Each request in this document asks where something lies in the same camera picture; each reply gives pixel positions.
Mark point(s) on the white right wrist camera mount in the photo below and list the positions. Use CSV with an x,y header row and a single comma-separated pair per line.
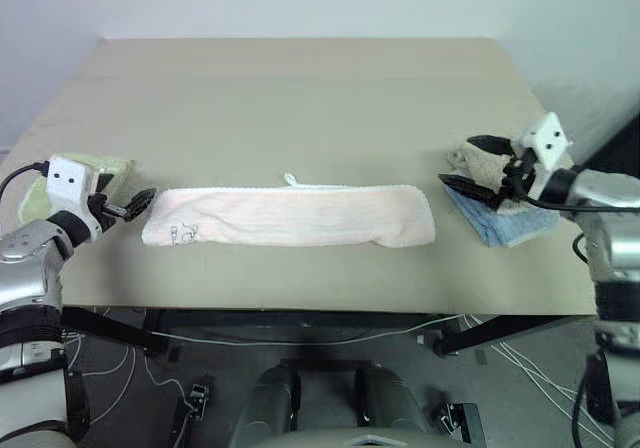
x,y
547,140

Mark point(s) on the black table frame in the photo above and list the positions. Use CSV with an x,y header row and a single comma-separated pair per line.
x,y
300,320

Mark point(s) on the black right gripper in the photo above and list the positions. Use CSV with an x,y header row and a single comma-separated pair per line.
x,y
517,170

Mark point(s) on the beige folded towel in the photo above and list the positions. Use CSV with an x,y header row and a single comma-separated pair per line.
x,y
482,165

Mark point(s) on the blue folded towel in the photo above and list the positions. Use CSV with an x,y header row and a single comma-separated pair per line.
x,y
520,225

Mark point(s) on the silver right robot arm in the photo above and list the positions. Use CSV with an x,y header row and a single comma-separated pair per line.
x,y
612,228

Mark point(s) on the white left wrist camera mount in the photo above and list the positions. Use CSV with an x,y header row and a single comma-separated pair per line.
x,y
67,180

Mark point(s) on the black floor plate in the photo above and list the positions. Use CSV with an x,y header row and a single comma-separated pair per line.
x,y
457,418

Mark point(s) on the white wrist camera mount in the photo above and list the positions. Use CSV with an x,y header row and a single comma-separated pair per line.
x,y
547,140
67,180

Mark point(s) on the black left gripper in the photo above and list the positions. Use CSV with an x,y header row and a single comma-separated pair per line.
x,y
106,213

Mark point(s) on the small black floor clamp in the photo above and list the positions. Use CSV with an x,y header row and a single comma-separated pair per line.
x,y
199,399

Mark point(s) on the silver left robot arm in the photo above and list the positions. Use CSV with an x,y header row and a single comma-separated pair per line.
x,y
27,268

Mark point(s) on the green folded towel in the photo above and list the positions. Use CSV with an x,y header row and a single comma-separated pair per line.
x,y
35,203

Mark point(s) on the dark grey rounded shape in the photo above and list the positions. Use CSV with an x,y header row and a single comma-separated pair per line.
x,y
392,400
267,403

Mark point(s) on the pink folded towel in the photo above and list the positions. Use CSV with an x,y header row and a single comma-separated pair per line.
x,y
290,215

